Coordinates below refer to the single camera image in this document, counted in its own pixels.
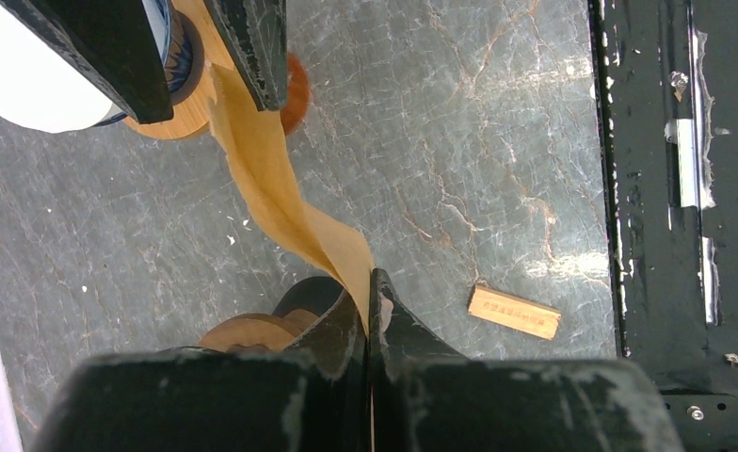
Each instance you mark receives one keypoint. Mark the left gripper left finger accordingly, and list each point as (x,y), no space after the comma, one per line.
(312,396)

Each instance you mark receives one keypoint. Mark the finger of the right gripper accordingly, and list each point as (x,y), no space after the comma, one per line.
(255,35)
(111,44)

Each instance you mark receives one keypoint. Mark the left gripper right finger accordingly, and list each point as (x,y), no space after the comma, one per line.
(429,397)

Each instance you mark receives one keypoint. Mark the amber glass carafe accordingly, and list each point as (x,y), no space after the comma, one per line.
(298,95)

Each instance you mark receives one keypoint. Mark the white paper coffee filter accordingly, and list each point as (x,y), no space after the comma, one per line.
(39,90)

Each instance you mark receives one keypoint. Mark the blue glass dripper cone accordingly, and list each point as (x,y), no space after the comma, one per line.
(179,56)

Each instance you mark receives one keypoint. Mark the long wooden block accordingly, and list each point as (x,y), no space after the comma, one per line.
(513,312)

